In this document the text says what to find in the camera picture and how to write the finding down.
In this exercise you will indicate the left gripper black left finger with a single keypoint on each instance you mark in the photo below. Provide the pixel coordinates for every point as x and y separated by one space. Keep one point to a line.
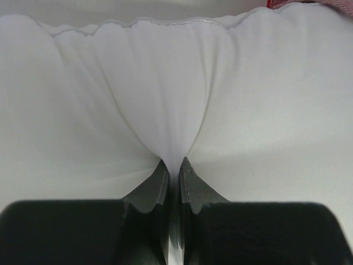
130 230

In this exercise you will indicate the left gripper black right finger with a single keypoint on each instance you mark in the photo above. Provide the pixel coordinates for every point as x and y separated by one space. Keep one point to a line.
215 230

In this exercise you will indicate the white pillow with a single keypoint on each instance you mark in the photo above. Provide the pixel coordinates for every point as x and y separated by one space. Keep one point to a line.
260 104

